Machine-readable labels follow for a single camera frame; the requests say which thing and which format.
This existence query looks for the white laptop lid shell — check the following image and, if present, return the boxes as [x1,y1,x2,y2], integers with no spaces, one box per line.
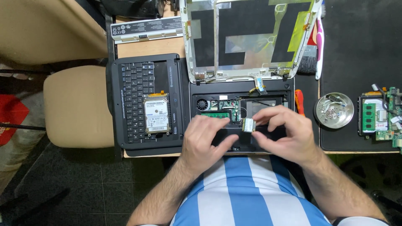
[179,0,324,85]

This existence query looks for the silver hard drive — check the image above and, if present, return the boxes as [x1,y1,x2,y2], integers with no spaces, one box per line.
[143,92,172,135]

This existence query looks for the black work mat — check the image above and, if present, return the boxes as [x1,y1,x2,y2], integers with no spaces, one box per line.
[319,0,402,153]

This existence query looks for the blue flat ribbon cable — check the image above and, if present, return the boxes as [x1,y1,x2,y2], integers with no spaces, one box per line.
[255,77,268,95]

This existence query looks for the green laptop motherboard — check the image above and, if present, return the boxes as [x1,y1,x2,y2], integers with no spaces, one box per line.
[357,84,402,149]

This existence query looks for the beige padded chair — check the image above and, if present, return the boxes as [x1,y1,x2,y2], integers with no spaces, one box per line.
[43,65,115,149]

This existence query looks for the black bag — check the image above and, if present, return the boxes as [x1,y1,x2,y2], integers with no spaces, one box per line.
[100,0,166,20]

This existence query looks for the pink handled black brush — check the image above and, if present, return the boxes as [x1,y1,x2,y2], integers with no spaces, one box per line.
[296,3,326,81]

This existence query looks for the orange handled screwdriver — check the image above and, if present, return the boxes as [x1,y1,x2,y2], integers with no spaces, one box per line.
[294,89,306,117]

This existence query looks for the green memory module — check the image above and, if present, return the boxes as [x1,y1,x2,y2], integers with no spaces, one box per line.
[200,112,230,119]

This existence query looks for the black keyboard palmrest cover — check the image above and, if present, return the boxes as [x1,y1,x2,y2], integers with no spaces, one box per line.
[106,53,190,157]

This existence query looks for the white laptop battery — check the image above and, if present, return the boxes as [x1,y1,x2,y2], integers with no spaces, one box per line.
[110,16,184,45]

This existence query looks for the round metal bowl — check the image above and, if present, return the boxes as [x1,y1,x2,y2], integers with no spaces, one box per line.
[313,92,355,129]

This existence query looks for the person's right hand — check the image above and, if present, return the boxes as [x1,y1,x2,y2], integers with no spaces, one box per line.
[251,105,319,167]

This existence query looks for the person's left hand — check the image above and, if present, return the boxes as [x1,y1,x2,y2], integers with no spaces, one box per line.
[182,114,244,177]

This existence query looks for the black laptop base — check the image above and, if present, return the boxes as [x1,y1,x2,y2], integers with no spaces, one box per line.
[189,77,296,155]

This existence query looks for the small wireless card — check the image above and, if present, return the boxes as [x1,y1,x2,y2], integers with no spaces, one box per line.
[241,118,257,133]

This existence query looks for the heap of small screws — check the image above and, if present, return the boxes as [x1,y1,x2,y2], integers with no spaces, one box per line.
[318,104,347,123]

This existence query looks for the blue white striped shirt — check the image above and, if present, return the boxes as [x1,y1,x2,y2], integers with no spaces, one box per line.
[170,154,334,226]

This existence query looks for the red bag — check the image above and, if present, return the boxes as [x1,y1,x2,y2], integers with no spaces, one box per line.
[0,94,31,147]

